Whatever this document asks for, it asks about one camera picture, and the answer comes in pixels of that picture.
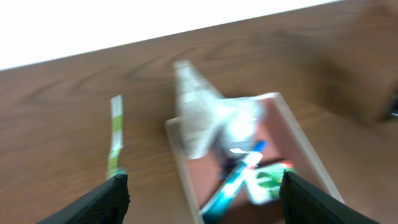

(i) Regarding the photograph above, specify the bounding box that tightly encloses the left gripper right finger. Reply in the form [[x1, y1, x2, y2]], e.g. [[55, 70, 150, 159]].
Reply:
[[279, 171, 378, 224]]

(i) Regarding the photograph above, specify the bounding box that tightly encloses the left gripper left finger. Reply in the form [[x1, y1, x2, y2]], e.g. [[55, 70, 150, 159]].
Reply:
[[39, 174, 130, 224]]

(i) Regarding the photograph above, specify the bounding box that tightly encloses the green white toothbrush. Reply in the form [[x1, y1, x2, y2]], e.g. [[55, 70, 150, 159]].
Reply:
[[106, 95, 126, 179]]

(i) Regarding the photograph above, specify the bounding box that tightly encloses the green white soap box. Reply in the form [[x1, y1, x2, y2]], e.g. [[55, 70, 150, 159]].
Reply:
[[245, 161, 294, 205]]

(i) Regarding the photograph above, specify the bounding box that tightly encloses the blue disposable razor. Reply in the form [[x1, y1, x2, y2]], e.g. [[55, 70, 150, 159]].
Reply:
[[221, 140, 268, 179]]

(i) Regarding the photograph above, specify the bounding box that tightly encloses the red green toothpaste tube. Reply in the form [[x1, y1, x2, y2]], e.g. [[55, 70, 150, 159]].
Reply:
[[200, 151, 263, 224]]

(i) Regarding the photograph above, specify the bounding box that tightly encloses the clear pump bottle blue liquid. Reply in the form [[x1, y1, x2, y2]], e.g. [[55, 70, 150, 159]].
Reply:
[[217, 97, 266, 158]]

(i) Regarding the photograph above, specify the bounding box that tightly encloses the white conditioner tube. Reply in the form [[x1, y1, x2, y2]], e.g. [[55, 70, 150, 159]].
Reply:
[[174, 60, 221, 159]]

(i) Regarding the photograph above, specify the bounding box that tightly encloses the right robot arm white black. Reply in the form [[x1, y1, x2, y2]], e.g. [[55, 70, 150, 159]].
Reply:
[[387, 94, 398, 119]]

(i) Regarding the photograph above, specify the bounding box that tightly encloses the white box with pink interior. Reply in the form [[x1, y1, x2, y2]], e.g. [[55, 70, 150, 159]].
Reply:
[[165, 93, 344, 224]]

